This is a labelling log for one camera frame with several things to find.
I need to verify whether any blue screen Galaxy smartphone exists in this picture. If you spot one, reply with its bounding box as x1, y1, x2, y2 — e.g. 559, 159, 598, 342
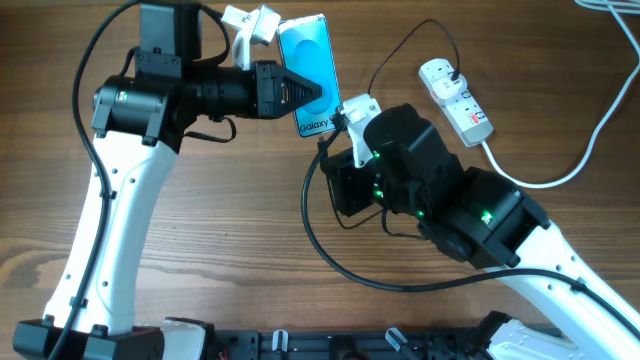
277, 14, 341, 138

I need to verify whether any white grey power strip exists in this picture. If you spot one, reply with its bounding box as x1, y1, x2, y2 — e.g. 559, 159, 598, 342
418, 58, 494, 147

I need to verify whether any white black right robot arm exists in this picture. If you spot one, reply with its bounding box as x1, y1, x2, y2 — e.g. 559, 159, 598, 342
320, 103, 639, 359

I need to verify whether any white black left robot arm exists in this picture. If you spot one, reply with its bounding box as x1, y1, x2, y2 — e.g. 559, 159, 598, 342
13, 1, 322, 359

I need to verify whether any white USB charger plug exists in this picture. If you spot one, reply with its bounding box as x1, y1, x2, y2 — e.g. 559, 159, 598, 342
432, 75, 467, 104

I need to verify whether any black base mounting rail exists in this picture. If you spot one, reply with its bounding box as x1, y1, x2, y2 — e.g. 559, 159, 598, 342
206, 328, 490, 360

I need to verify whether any white power strip cord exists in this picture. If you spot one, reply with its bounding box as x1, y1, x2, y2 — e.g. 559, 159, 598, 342
479, 0, 640, 190

